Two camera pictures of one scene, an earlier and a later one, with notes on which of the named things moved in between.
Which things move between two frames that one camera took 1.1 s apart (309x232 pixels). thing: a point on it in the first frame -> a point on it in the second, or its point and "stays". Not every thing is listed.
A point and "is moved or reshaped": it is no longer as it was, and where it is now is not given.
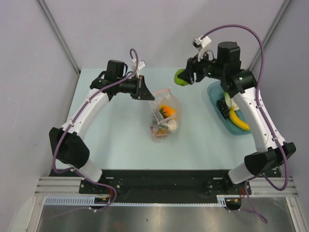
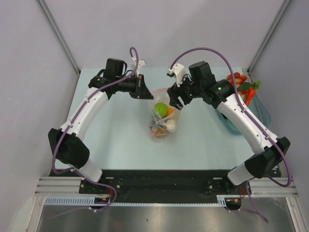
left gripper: (141, 92) stays
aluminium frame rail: (59, 186) stays
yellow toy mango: (166, 111) stays
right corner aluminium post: (283, 8) stays
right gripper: (193, 65) -> (174, 93)
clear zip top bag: (165, 116) stays
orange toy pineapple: (167, 111) -> (156, 132)
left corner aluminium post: (53, 23) stays
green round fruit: (180, 81) is moved or reshaped
